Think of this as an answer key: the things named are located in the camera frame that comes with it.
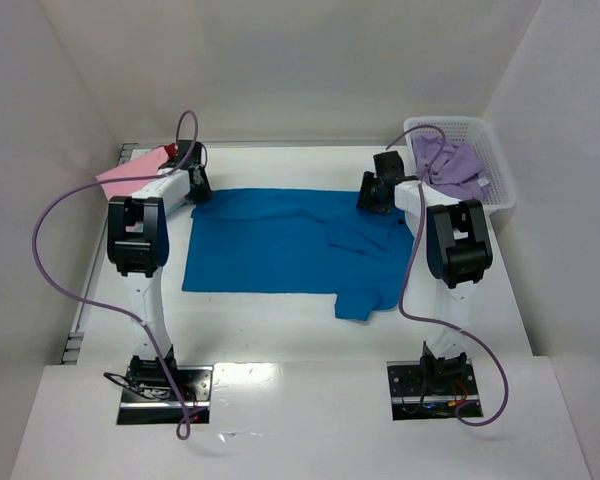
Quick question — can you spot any pink folded t shirt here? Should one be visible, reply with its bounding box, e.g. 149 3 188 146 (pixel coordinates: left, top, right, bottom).
96 146 170 200

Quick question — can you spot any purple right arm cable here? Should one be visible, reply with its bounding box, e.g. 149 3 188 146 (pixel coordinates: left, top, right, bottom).
384 124 511 427

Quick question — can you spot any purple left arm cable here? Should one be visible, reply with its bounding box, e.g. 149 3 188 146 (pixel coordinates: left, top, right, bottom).
32 109 204 441

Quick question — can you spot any teal folded t shirt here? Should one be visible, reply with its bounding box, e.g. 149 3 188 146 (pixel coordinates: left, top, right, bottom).
166 200 190 216

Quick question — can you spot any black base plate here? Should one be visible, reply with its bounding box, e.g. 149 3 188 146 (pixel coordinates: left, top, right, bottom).
103 366 214 425
387 361 483 421

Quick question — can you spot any dark red folded t shirt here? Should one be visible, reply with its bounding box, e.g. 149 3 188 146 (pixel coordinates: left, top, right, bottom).
162 143 178 159

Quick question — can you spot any white plastic basket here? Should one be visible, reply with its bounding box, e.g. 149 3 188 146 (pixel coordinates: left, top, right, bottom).
403 116 517 215

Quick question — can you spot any blue t shirt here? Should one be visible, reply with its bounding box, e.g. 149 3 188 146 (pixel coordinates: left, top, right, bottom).
182 188 414 322

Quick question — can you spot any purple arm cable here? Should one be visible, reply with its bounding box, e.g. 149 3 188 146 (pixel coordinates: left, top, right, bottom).
384 124 511 427
32 109 204 441

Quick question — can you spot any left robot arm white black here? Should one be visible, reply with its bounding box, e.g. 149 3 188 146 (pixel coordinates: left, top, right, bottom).
103 140 212 391

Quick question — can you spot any lavender t shirt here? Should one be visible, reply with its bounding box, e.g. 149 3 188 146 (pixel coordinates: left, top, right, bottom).
412 134 490 201

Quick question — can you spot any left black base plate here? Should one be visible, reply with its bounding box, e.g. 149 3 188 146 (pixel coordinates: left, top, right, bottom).
103 366 214 425

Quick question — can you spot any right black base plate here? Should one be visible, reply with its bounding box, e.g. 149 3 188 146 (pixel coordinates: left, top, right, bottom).
387 361 483 421

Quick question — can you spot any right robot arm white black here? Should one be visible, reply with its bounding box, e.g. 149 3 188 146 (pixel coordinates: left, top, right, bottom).
357 151 493 392

